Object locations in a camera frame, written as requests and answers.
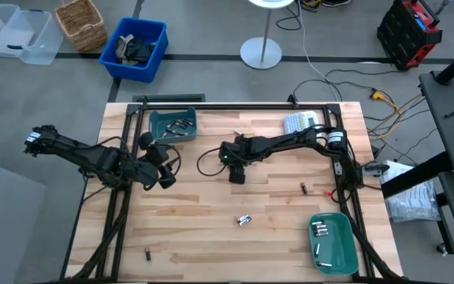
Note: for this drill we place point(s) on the wicker basket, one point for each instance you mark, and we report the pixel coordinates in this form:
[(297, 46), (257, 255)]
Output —
[(81, 27)]

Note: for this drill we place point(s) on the small caster wheel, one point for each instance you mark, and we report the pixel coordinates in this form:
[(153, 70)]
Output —
[(441, 248)]

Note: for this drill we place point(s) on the teal shallow plastic tray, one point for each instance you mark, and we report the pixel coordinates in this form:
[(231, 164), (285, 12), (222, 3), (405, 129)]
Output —
[(341, 248)]

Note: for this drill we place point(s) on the black aluminium table frame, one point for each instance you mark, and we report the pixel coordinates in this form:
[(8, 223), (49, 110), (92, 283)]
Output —
[(250, 107)]

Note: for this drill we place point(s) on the white label maker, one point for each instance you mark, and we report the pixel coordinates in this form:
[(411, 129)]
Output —
[(300, 118)]

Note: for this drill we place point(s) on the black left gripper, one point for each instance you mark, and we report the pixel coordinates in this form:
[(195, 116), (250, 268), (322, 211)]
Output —
[(158, 158)]

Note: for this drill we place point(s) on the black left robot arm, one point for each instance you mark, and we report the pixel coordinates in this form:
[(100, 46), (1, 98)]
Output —
[(77, 152)]

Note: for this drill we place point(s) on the small red clip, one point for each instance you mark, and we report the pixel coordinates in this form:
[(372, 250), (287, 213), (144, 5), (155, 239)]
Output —
[(328, 193)]

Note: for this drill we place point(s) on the teal deep plastic bin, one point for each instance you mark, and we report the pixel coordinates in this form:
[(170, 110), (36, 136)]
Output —
[(158, 118)]

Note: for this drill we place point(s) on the blue plastic crate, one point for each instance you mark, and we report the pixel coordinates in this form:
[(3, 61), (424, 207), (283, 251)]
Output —
[(132, 71)]

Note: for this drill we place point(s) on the black white column floor stand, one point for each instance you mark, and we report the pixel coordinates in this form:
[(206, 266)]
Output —
[(260, 53)]

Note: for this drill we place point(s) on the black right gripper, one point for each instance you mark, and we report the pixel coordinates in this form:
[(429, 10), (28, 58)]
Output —
[(235, 155)]

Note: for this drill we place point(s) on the red black tool box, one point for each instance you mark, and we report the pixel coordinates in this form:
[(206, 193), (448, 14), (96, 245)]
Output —
[(404, 35)]

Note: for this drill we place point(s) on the clear plastic bag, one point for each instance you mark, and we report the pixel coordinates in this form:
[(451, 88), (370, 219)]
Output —
[(412, 205)]

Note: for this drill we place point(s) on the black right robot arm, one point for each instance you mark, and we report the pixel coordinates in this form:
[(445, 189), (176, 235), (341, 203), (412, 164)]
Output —
[(282, 142)]

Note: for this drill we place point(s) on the dark clothes bundle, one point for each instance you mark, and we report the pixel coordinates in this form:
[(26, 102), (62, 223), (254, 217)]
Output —
[(136, 51)]

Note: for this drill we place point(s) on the black floor grille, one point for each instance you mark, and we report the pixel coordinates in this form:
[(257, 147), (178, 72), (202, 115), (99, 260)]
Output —
[(168, 98)]

